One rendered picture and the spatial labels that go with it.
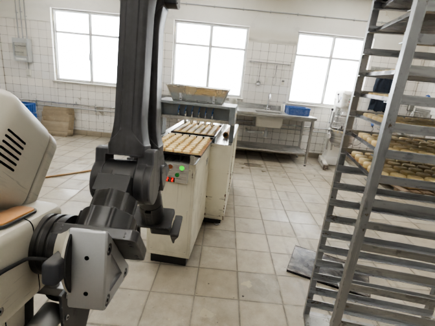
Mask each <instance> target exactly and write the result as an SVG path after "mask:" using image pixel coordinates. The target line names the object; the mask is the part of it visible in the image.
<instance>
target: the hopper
mask: <svg viewBox="0 0 435 326"><path fill-rule="evenodd" d="M166 85H167V88H168V90H169V92H170V95H171V97H172V100H179V101H185V102H197V103H209V104H215V105H223V104H224V103H225V100H226V98H227V96H228V94H229V92H230V90H231V89H223V88H216V87H203V86H196V85H185V84H178V83H167V84H166Z"/></svg>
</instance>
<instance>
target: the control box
mask: <svg viewBox="0 0 435 326"><path fill-rule="evenodd" d="M164 162H165V163H167V165H170V164H171V165H172V166H173V168H172V169H170V170H169V173H168V176H167V177H168V181H167V182H172V181H173V182H176V183H181V184H187V183H188V169H189V164H186V163H180V162H170V161H164ZM180 166H183V167H184V170H180ZM176 173H178V174H179V176H178V177H176V176H175V174H176ZM171 178H173V180H172V181H171Z"/></svg>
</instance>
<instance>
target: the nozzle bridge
mask: <svg viewBox="0 0 435 326"><path fill-rule="evenodd" d="M179 105H180V106H179ZM186 105H187V106H186ZM193 106H194V107H193ZM200 106H201V107H200ZM178 107H179V108H180V116H178ZM185 108H186V111H187V114H186V116H184V110H185ZM192 108H193V110H194V111H193V112H194V115H193V117H191V112H192ZM199 108H200V118H198V111H199ZM206 108H207V110H206ZM213 109H214V111H213ZM237 110H238V105H237V104H231V103H224V104H223V105H215V104H209V103H197V102H185V101H179V100H172V98H170V97H165V98H161V134H162V135H163V134H164V133H165V132H166V118H175V119H181V120H193V121H199V122H210V123H217V124H227V125H229V126H230V131H229V143H233V140H234V129H235V123H236V116H237ZM205 111H206V113H207V116H206V118H205ZM212 111H213V112H214V119H213V120H212V119H211V115H212Z"/></svg>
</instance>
